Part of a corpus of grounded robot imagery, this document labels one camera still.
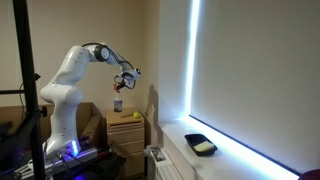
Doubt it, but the white spray bottle red trigger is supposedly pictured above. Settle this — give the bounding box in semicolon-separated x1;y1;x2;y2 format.
113;83;124;114

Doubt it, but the pale yellow sponge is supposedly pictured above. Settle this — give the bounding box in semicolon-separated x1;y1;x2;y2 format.
193;140;215;153

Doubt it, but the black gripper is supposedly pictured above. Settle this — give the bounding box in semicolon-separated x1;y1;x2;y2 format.
114;74;136;92

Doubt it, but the light wooden nightstand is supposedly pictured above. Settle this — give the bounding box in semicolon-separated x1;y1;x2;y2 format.
106;107;146;180

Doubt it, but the black plastic tray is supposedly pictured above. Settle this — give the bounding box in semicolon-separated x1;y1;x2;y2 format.
184;133;219;158

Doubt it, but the maroon round object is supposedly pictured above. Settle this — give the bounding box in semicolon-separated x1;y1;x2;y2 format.
298;168;320;180

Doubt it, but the aluminium profile rail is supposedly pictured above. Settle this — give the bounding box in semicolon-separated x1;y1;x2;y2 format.
14;146;100;180

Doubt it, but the white wall heater unit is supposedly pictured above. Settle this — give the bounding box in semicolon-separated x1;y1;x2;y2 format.
145;144;185;180

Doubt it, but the black camera stand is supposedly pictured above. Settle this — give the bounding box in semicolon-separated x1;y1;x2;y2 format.
0;0;48;180

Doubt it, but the white roller window blind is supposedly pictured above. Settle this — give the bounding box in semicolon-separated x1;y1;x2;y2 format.
189;0;320;176

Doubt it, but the brown leather sofa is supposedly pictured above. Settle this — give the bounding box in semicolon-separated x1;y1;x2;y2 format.
0;102;103;162

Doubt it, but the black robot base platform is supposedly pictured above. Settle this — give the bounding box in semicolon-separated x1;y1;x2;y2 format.
0;146;127;180

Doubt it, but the orange black bar clamp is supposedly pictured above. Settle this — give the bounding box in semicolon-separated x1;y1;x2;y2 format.
96;148;113;158

